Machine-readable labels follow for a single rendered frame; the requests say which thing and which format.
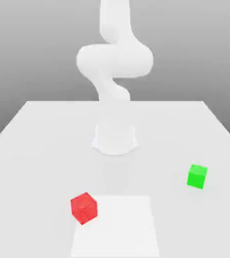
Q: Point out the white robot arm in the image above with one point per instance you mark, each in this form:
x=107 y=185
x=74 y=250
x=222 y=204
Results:
x=115 y=60

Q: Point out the small red cube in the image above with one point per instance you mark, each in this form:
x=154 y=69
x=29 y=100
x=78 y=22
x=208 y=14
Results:
x=84 y=208

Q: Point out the small green cube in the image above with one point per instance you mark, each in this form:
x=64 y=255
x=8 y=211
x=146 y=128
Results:
x=197 y=176

